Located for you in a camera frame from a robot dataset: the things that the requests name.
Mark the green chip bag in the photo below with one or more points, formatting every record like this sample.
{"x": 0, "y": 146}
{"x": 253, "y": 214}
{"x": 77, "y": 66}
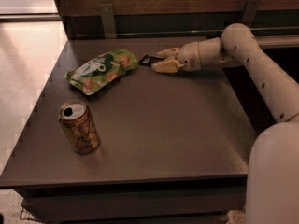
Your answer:
{"x": 102, "y": 70}

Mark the black rxbar chocolate wrapper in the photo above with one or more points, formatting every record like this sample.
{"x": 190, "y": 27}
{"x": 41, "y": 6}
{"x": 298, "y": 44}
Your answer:
{"x": 148, "y": 60}

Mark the left metal rail bracket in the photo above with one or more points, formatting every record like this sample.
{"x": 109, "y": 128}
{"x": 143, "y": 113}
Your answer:
{"x": 108, "y": 21}

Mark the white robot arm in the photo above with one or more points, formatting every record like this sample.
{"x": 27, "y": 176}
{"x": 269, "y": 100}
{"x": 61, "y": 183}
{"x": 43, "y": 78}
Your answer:
{"x": 272, "y": 195}

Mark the right metal rail bracket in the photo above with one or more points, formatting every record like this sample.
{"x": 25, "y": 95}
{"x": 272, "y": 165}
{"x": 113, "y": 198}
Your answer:
{"x": 249, "y": 11}

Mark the grey cabinet with drawers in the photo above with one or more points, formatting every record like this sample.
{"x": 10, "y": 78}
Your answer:
{"x": 171, "y": 146}

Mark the horizontal metal rail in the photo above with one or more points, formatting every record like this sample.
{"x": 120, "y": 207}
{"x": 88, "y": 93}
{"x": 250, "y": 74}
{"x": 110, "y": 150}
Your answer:
{"x": 211, "y": 33}

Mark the orange soda can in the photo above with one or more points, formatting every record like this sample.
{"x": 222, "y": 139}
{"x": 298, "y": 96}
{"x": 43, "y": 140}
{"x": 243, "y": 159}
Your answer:
{"x": 77, "y": 123}

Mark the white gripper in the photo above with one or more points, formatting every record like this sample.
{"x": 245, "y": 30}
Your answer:
{"x": 188, "y": 56}

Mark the wire rack on floor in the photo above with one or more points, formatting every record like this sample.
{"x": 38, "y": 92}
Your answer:
{"x": 26, "y": 215}

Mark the metal rail bracket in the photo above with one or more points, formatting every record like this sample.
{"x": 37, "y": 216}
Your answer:
{"x": 249, "y": 11}
{"x": 108, "y": 21}

